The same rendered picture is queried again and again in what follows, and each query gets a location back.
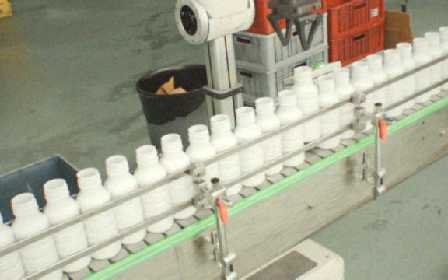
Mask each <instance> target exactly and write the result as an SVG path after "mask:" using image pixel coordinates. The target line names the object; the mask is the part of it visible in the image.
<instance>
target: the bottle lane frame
mask: <svg viewBox="0 0 448 280"><path fill-rule="evenodd" d="M374 147H375V133H374V134H371V135H366V137H365V138H363V139H361V141H359V142H357V141H355V143H354V144H352V145H350V146H345V148H344V149H342V150H339V151H337V152H333V151H332V152H333V155H331V156H328V157H327V158H321V160H320V161H318V162H316V163H314V164H311V163H309V166H308V167H307V168H305V169H303V170H296V173H294V174H292V175H290V176H288V177H286V176H283V179H282V180H280V181H279V182H277V183H275V184H273V183H271V182H268V183H271V186H268V187H266V188H264V189H262V190H258V189H256V192H255V194H252V195H251V196H249V197H247V198H246V197H243V196H241V197H242V200H240V201H238V202H236V203H234V206H233V208H228V206H227V213H228V220H227V223H225V229H226V242H227V249H228V250H231V252H232V253H234V254H235V256H236V257H235V262H234V267H235V271H236V273H237V280H238V279H240V278H242V277H243V276H246V275H248V274H250V273H251V272H252V271H255V270H256V269H257V268H259V267H260V266H262V265H264V264H266V263H268V262H269V261H271V260H274V259H275V258H277V257H278V256H280V255H282V253H284V252H286V251H287V250H290V249H292V248H293V247H295V246H296V245H298V244H300V243H302V242H304V241H305V240H308V238H310V237H311V236H313V235H314V234H317V233H319V232H320V231H322V230H323V229H326V228H327V227H328V226H331V225H332V224H333V223H335V222H337V221H338V220H340V219H342V218H344V217H346V216H347V215H350V214H351V213H352V212H353V211H355V210H356V209H358V208H361V207H362V206H364V205H366V204H368V203H369V202H371V201H372V200H373V194H372V192H371V189H372V187H373V186H372V185H370V184H369V183H367V180H366V179H364V168H365V167H367V165H366V163H364V152H365V151H367V150H369V164H370V165H371V166H374ZM447 155H448V96H446V97H444V98H441V100H438V101H436V102H432V104H430V105H428V106H426V107H423V108H422V109H420V110H418V111H415V113H413V114H411V115H409V116H405V117H404V118H402V119H400V120H399V121H398V120H396V124H395V125H394V126H392V124H389V126H387V136H386V139H385V141H384V140H383V139H381V167H383V168H384V170H385V172H386V175H385V177H384V178H383V185H384V187H385V192H384V193H386V192H387V191H389V190H390V189H393V188H395V187H396V186H398V184H400V183H402V182H404V181H405V180H407V179H408V178H411V177H413V176H414V175H416V174H418V173H420V172H421V171H422V170H423V169H425V168H426V167H428V166H431V165H432V164H434V163H436V162H438V161H440V160H441V159H443V158H444V157H446V156H447ZM211 211H212V210H211ZM196 219H197V222H196V223H195V224H193V225H191V226H188V227H186V228H184V227H182V226H179V227H180V228H181V230H180V231H178V232H176V233H173V234H171V235H169V236H167V235H166V234H164V233H163V235H164V239H163V240H160V241H158V242H156V243H154V244H149V243H146V244H147V247H145V248H143V249H141V250H139V251H137V252H135V253H132V252H131V251H127V252H128V257H126V258H124V259H122V260H120V261H118V262H116V263H114V262H112V261H109V262H110V265H109V266H107V267H105V268H103V269H101V270H99V271H93V270H91V269H90V272H91V274H90V275H88V276H86V277H85V278H82V280H222V279H221V274H222V269H221V267H220V266H219V262H215V255H214V249H215V248H217V244H213V242H212V231H213V230H215V229H217V226H216V225H215V213H214V212H213V211H212V215H210V216H208V217H206V218H204V219H198V218H196Z"/></svg>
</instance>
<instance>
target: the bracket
mask: <svg viewBox="0 0 448 280"><path fill-rule="evenodd" d="M350 96H352V101H351V103H353V104H355V105H358V106H357V107H354V108H353V116H355V117H358V119H357V120H354V121H351V123H352V129H351V130H352V131H355V132H361V131H364V130H365V129H366V122H365V121H363V120H361V118H362V117H368V118H370V124H371V126H374V127H375V147H374V166H371V165H370V164H369V150H367V151H365V152H364V163H366V165H367V167H365V168H364V179H366V180H367V183H369V184H370V185H372V186H373V187H372V189H371V192H372V194H373V200H375V201H379V200H380V195H381V194H383V193H384V192H385V187H384V185H383V178H384V177H385V175H386V172H385V170H384V168H383V167H381V139H383V140H384V141H385V139H386V136H387V124H392V126H394V125H395V124H396V121H395V120H392V119H389V118H386V111H385V110H382V103H375V112H373V113H369V112H366V108H365V107H361V104H362V103H365V102H366V94H365V93H361V92H356V93H353V94H351V95H350ZM153 146H155V147H156V151H157V156H158V159H159V158H160V157H161V156H162V154H163V151H160V150H159V145H157V144H155V145H153ZM187 168H188V173H189V174H188V176H191V177H193V178H194V179H197V180H196V181H194V182H193V187H194V190H195V191H197V193H198V195H196V196H194V197H192V199H193V202H194V205H193V206H194V207H195V208H196V209H197V210H198V211H201V210H202V209H205V208H207V207H208V206H209V205H211V206H212V207H213V208H214V213H215V225H216V226H217V229H215V230H213V231H212V242H213V244H217V248H215V249H214V255H215V262H219V266H220V267H221V269H222V274H221V279H222V280H237V273H236V271H235V267H234V262H235V257H236V256H235V254H234V253H232V252H231V250H228V249H227V242H226V229H225V223H227V220H228V213H227V206H228V208H233V206H234V202H233V201H231V200H229V199H228V198H227V196H226V188H225V187H223V186H222V185H220V179H219V178H218V177H213V178H211V180H210V182H211V186H212V188H210V187H208V185H207V182H206V181H204V179H201V178H200V177H201V176H204V175H206V174H207V173H206V168H205V164H202V163H200V162H198V161H197V162H195V163H192V164H189V165H187ZM369 168H372V170H374V171H372V173H371V175H372V178H373V182H372V181H370V180H369ZM204 192H205V193H206V194H207V195H206V194H204Z"/></svg>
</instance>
